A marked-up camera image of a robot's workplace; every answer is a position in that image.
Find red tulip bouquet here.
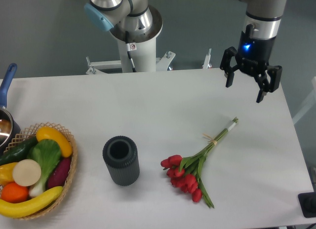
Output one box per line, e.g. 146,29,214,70
160,117,239,208

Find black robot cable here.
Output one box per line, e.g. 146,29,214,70
124,30,138,73

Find orange fruit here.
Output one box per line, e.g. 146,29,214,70
0,182,29,203

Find yellow bell pepper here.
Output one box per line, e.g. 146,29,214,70
0,162,17,186

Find blue handled saucepan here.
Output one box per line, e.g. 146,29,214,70
0,63,21,155

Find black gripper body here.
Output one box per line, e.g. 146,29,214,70
236,24,275,77

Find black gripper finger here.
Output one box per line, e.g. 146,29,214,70
254,64,282,103
220,46,241,88

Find purple sweet potato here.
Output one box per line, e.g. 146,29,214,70
47,158,71,189

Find black device at edge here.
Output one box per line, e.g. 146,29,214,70
298,192,316,218

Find dark green cucumber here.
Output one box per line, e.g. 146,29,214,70
0,136,38,165

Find green bok choy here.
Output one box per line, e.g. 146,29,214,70
27,139,61,198

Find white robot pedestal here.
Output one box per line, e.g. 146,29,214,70
110,5,163,73

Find yellow squash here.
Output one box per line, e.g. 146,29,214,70
36,126,73,157

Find dark grey ribbed vase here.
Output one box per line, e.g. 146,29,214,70
102,136,140,186

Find woven wicker basket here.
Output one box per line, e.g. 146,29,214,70
0,122,78,220

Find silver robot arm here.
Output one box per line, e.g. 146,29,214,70
84,0,287,102

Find yellow banana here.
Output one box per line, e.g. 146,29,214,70
0,186,63,219

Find white table frame brackets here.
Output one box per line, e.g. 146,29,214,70
85,48,213,75

